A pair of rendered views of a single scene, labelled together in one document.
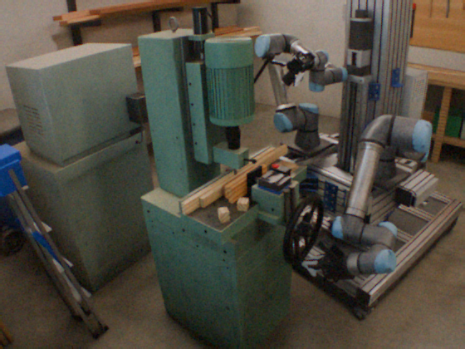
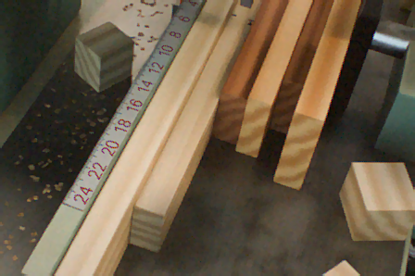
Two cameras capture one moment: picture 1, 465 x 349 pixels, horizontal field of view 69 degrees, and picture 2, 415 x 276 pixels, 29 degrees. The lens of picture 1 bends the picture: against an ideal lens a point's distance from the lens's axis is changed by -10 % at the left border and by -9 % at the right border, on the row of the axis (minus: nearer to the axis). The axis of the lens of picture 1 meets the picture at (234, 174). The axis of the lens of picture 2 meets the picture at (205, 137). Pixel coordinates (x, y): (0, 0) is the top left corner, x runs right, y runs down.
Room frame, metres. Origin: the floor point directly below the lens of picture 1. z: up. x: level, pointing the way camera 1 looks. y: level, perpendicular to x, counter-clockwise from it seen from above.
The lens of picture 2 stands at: (0.96, 0.27, 1.32)
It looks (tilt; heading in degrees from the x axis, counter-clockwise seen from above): 46 degrees down; 329
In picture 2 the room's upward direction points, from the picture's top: 12 degrees clockwise
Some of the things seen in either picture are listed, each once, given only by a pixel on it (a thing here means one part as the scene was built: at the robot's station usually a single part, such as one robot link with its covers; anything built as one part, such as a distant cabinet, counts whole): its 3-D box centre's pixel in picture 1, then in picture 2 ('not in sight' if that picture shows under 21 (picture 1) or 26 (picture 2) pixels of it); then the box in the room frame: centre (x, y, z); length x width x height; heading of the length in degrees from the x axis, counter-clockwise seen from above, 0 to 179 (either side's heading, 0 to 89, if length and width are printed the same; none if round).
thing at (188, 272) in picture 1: (222, 267); not in sight; (1.46, 0.09, 0.36); 0.58 x 0.45 x 0.71; 49
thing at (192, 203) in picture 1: (233, 177); (221, 13); (1.40, 0.00, 0.93); 0.60 x 0.02 x 0.05; 139
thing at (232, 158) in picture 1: (231, 156); not in sight; (1.39, 0.01, 1.03); 0.14 x 0.07 x 0.09; 49
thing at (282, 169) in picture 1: (276, 177); not in sight; (1.26, -0.16, 0.99); 0.13 x 0.11 x 0.06; 139
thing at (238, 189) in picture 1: (248, 183); (331, 50); (1.33, -0.05, 0.94); 0.23 x 0.02 x 0.07; 139
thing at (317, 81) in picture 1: (319, 79); not in sight; (1.72, -0.42, 1.25); 0.11 x 0.08 x 0.11; 119
